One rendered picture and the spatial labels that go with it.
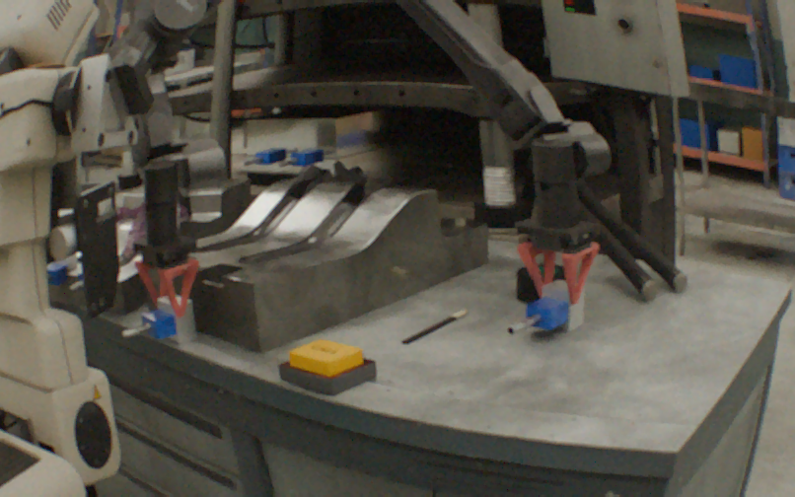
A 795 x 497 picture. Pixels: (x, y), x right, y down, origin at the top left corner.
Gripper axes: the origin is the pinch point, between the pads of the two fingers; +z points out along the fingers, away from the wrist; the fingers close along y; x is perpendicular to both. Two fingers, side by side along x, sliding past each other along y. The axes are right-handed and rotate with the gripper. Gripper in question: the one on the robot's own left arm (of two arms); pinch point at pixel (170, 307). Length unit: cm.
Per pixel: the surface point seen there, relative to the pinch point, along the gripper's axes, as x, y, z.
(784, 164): -577, 89, 58
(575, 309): -35, -39, 2
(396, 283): -33.3, -10.3, 2.3
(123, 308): 0.4, 15.7, 3.2
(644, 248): -63, -36, 1
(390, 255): -32.3, -10.5, -1.6
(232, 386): 0.6, -13.8, 7.5
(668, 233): -163, 10, 23
